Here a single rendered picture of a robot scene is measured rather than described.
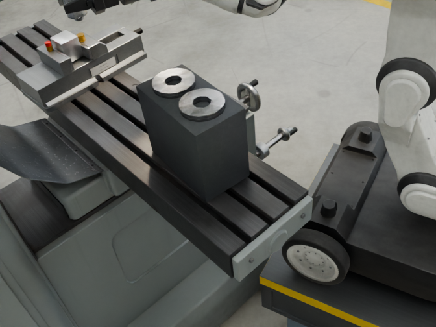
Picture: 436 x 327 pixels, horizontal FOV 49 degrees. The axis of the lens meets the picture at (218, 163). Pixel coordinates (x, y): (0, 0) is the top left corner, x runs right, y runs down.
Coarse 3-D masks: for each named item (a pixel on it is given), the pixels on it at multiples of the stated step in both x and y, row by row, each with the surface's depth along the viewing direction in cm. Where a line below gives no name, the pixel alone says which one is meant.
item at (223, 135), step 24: (168, 72) 99; (192, 72) 101; (144, 96) 98; (168, 96) 95; (192, 96) 93; (216, 96) 92; (168, 120) 93; (192, 120) 89; (216, 120) 89; (240, 120) 92; (168, 144) 100; (192, 144) 89; (216, 144) 91; (240, 144) 95; (192, 168) 95; (216, 168) 95; (240, 168) 100; (216, 192) 99
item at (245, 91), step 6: (240, 84) 172; (246, 84) 170; (252, 84) 170; (240, 90) 174; (246, 90) 171; (252, 90) 168; (240, 96) 176; (246, 96) 172; (252, 96) 171; (258, 96) 169; (246, 102) 172; (252, 102) 173; (258, 102) 169; (252, 108) 174; (258, 108) 172
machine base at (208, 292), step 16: (192, 272) 176; (208, 272) 176; (224, 272) 175; (256, 272) 181; (176, 288) 172; (192, 288) 172; (208, 288) 171; (224, 288) 173; (240, 288) 177; (256, 288) 186; (160, 304) 168; (176, 304) 168; (192, 304) 167; (208, 304) 170; (224, 304) 174; (240, 304) 183; (144, 320) 165; (160, 320) 164; (176, 320) 163; (192, 320) 167; (208, 320) 171; (224, 320) 180
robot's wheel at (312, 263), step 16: (288, 240) 139; (304, 240) 134; (320, 240) 133; (288, 256) 144; (304, 256) 143; (320, 256) 139; (336, 256) 132; (304, 272) 145; (320, 272) 144; (336, 272) 137
